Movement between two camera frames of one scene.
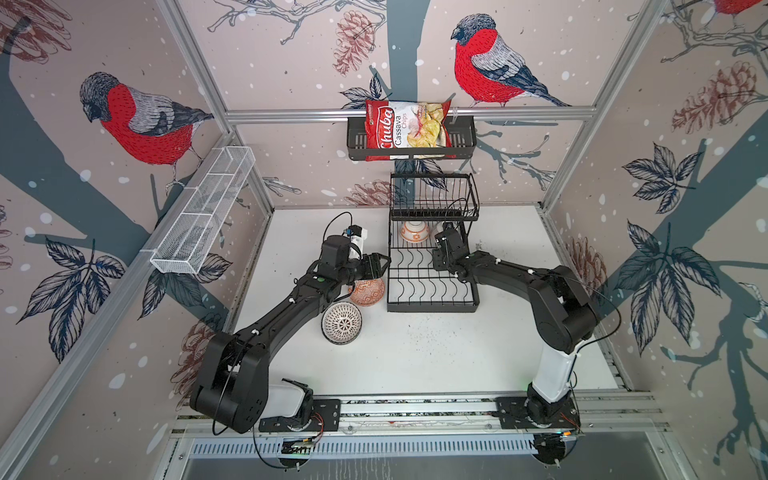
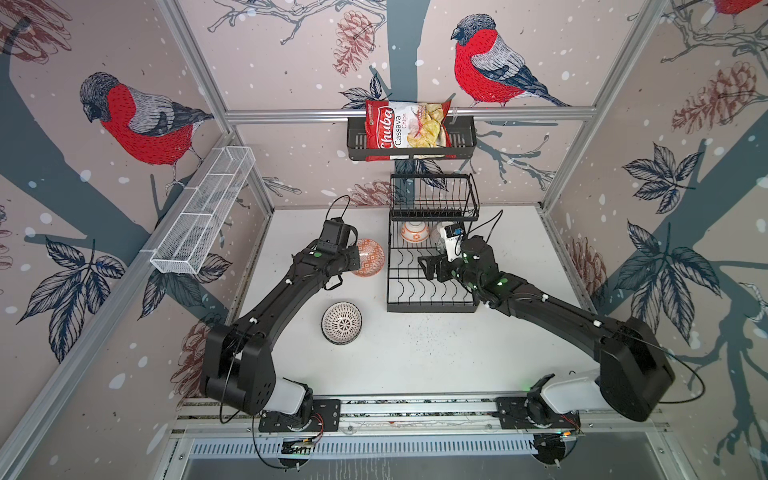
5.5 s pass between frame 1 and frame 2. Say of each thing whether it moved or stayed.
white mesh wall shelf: stayed
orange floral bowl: stayed
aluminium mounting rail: stayed
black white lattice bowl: stayed
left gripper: moved
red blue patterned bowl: moved
